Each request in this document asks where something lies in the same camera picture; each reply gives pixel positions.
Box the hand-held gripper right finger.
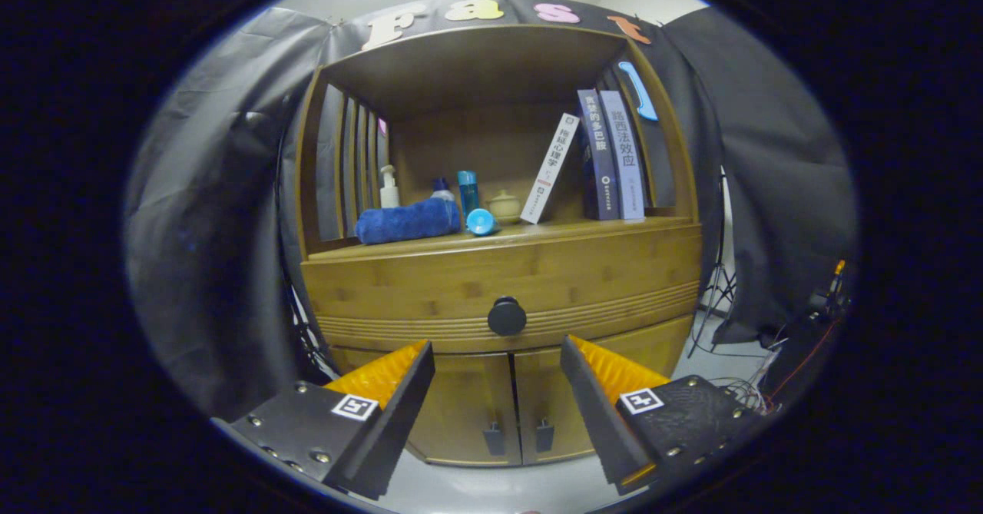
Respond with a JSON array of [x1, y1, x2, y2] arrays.
[[560, 336, 769, 496]]

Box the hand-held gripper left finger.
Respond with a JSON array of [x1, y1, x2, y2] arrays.
[[213, 340, 435, 499]]

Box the wooden cabinet door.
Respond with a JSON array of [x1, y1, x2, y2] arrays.
[[330, 345, 523, 467], [513, 314, 696, 465]]

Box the wooden countertop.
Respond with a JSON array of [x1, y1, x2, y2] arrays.
[[307, 216, 696, 263]]

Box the wooden cabinet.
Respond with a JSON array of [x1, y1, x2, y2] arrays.
[[296, 24, 703, 467]]

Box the black backdrop stand legs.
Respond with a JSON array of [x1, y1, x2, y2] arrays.
[[276, 268, 335, 376]]

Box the rolled blue towel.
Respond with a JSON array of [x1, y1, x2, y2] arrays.
[[355, 197, 462, 245]]

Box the black equipment with orange clamp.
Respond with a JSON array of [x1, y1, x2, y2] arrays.
[[760, 259, 853, 415]]

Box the beige lidded teacup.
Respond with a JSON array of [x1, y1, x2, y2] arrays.
[[486, 189, 523, 225]]

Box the clear blue bottle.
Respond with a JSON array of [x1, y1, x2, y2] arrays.
[[458, 171, 480, 223]]

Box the white book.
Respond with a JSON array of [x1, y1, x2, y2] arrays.
[[520, 112, 581, 224]]

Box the dark blue book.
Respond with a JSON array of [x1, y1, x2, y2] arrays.
[[576, 88, 621, 221]]

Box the lavender book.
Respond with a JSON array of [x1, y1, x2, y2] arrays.
[[598, 90, 647, 221]]

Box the black backdrop cloth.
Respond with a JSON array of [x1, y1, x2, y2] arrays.
[[123, 0, 859, 421]]

